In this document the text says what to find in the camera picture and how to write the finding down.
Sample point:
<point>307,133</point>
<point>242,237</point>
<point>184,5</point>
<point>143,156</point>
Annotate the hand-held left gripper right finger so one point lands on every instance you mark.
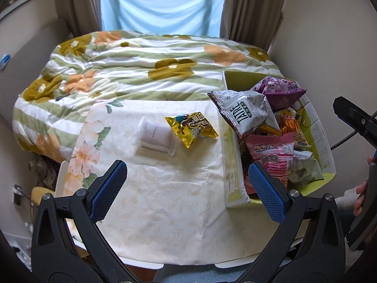
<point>266,194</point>

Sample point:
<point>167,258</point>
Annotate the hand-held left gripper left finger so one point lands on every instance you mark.
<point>109,188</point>

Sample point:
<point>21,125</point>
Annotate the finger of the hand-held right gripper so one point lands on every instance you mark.
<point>353,118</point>

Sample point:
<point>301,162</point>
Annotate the yellow-green cardboard box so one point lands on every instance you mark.
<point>232,165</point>

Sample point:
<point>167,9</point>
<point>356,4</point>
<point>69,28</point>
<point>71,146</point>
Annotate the white tissue pack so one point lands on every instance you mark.
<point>153,135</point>

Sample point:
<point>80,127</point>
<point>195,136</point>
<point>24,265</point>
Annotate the gold brown snack bag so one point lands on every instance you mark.
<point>191,126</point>

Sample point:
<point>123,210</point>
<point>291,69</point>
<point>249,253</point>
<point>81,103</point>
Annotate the person's right hand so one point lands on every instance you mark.
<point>360,197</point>

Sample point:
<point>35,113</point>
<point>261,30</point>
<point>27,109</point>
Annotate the pink snack bag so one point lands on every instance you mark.
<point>274,153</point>

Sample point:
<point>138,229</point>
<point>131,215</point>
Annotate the small silver crimped packet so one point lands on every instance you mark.
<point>306,168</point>

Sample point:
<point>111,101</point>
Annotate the cream floral sheet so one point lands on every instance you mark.
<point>165,197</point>

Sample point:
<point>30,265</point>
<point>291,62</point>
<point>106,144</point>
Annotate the orange fries snack bag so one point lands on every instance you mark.
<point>290,126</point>

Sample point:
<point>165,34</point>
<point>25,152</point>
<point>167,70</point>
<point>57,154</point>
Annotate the yellow chair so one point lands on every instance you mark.
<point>41,196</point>

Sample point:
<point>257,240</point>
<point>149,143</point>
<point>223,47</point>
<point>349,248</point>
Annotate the purple cartoon snack bag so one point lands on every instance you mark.
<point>279,94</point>

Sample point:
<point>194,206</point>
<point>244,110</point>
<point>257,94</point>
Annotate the white grey snack bag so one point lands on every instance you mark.
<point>250,112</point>

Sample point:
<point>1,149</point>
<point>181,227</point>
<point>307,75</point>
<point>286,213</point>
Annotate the green striped floral quilt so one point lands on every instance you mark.
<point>132,64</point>

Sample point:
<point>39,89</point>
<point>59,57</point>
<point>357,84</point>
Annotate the beige curtain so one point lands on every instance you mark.
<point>250,11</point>
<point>79,6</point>

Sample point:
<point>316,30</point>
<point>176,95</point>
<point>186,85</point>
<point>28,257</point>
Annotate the grey headboard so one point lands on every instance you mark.
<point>32,47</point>

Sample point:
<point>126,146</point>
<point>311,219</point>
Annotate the window with sheer blind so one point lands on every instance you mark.
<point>162,6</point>

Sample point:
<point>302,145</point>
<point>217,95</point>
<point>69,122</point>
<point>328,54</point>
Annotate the wall socket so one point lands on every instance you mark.
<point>17,196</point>

